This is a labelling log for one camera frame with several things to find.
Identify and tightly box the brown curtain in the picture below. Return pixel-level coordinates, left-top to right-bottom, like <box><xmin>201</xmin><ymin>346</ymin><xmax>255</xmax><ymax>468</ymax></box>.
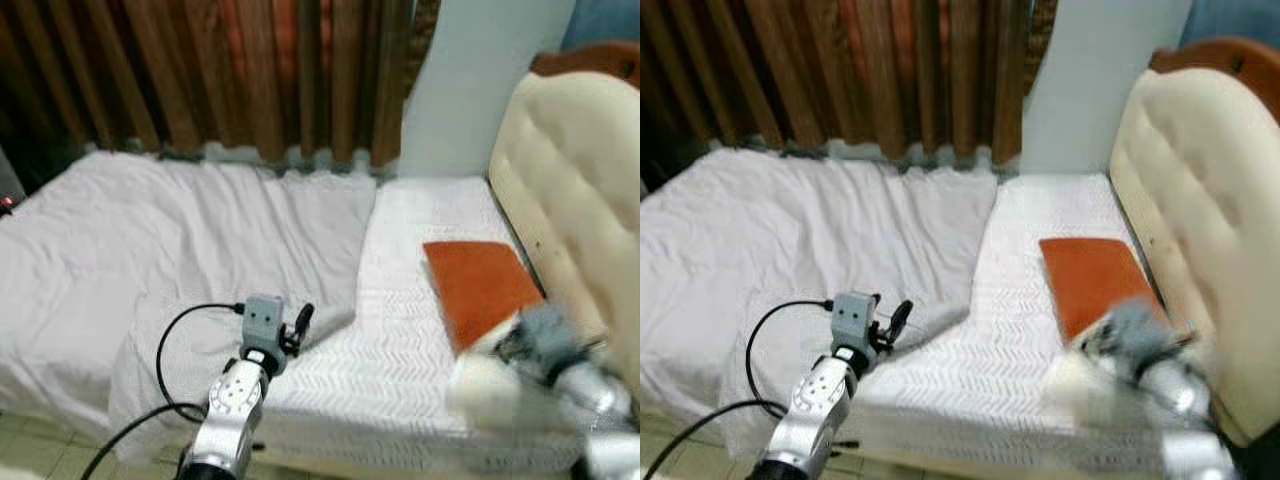
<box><xmin>640</xmin><ymin>0</ymin><xmax>1056</xmax><ymax>171</ymax></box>
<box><xmin>0</xmin><ymin>0</ymin><xmax>441</xmax><ymax>166</ymax></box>

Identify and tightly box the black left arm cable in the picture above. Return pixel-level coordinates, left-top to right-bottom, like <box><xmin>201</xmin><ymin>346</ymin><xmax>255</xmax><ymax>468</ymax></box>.
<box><xmin>80</xmin><ymin>302</ymin><xmax>246</xmax><ymax>480</ymax></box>
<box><xmin>645</xmin><ymin>298</ymin><xmax>836</xmax><ymax>480</ymax></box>

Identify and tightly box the white soft bundle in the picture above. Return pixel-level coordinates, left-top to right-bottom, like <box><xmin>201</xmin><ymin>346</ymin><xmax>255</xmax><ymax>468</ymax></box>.
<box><xmin>1040</xmin><ymin>352</ymin><xmax>1131</xmax><ymax>431</ymax></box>
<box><xmin>445</xmin><ymin>352</ymin><xmax>531</xmax><ymax>433</ymax></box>

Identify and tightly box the cream padded headboard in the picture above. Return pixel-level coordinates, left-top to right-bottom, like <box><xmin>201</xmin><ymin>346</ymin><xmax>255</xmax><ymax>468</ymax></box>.
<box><xmin>488</xmin><ymin>70</ymin><xmax>641</xmax><ymax>381</ymax></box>
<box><xmin>1108</xmin><ymin>68</ymin><xmax>1280</xmax><ymax>446</ymax></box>

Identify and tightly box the orange pillow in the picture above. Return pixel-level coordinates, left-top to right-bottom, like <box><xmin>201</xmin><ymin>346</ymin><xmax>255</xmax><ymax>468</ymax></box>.
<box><xmin>422</xmin><ymin>240</ymin><xmax>546</xmax><ymax>353</ymax></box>
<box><xmin>1038</xmin><ymin>237</ymin><xmax>1166</xmax><ymax>343</ymax></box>

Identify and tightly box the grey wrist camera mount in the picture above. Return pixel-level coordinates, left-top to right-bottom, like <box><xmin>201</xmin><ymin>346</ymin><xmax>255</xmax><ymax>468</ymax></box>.
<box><xmin>520</xmin><ymin>305</ymin><xmax>581</xmax><ymax>376</ymax></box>
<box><xmin>243</xmin><ymin>295</ymin><xmax>288</xmax><ymax>351</ymax></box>
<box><xmin>832</xmin><ymin>292</ymin><xmax>881</xmax><ymax>351</ymax></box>
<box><xmin>1100</xmin><ymin>300</ymin><xmax>1171</xmax><ymax>371</ymax></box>

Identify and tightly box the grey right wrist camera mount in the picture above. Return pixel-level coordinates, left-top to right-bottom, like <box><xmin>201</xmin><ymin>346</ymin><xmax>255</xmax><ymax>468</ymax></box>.
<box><xmin>520</xmin><ymin>305</ymin><xmax>581</xmax><ymax>376</ymax></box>
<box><xmin>1100</xmin><ymin>300</ymin><xmax>1171</xmax><ymax>371</ymax></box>

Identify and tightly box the white patterned mattress sheet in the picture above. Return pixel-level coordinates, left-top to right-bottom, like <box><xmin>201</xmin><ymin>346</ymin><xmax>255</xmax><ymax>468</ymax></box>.
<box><xmin>255</xmin><ymin>178</ymin><xmax>601</xmax><ymax>471</ymax></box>
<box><xmin>870</xmin><ymin>172</ymin><xmax>1201</xmax><ymax>476</ymax></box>

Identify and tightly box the brown wooden bed frame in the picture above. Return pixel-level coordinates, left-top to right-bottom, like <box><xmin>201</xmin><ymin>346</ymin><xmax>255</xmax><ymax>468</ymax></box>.
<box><xmin>1148</xmin><ymin>38</ymin><xmax>1280</xmax><ymax>101</ymax></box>
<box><xmin>530</xmin><ymin>42</ymin><xmax>641</xmax><ymax>86</ymax></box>

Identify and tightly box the grey bed blanket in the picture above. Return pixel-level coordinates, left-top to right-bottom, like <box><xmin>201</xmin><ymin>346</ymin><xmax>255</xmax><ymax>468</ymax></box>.
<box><xmin>640</xmin><ymin>148</ymin><xmax>1001</xmax><ymax>461</ymax></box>
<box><xmin>0</xmin><ymin>150</ymin><xmax>379</xmax><ymax>463</ymax></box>

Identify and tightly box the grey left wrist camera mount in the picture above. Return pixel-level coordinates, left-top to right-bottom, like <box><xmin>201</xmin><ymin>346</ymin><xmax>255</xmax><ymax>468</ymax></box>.
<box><xmin>832</xmin><ymin>292</ymin><xmax>881</xmax><ymax>351</ymax></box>
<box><xmin>243</xmin><ymin>295</ymin><xmax>288</xmax><ymax>351</ymax></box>

